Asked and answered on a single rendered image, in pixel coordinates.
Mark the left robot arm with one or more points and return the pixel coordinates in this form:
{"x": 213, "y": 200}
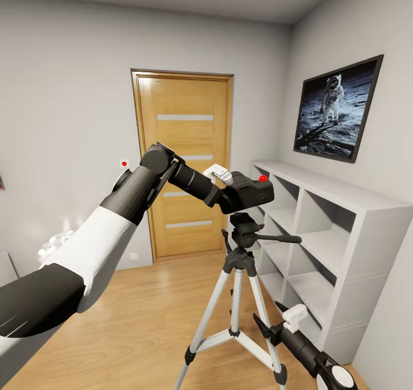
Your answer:
{"x": 34, "y": 307}

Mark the camera tripod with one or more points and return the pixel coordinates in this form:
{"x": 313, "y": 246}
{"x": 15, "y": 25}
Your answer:
{"x": 244, "y": 235}

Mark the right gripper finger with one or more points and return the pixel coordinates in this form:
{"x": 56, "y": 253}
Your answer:
{"x": 266, "y": 331}
{"x": 282, "y": 307}

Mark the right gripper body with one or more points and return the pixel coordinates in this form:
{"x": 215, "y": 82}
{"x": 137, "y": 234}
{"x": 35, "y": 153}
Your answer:
{"x": 294, "y": 342}

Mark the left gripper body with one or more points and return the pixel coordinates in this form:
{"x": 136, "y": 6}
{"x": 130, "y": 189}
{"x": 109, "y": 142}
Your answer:
{"x": 204, "y": 189}

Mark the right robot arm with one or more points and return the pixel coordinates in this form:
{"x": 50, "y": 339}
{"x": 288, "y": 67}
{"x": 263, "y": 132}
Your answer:
{"x": 332, "y": 377}

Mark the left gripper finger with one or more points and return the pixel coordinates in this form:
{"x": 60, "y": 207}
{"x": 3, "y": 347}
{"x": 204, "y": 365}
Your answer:
{"x": 223, "y": 201}

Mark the digital camera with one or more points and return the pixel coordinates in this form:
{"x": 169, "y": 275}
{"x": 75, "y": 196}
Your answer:
{"x": 245, "y": 193}

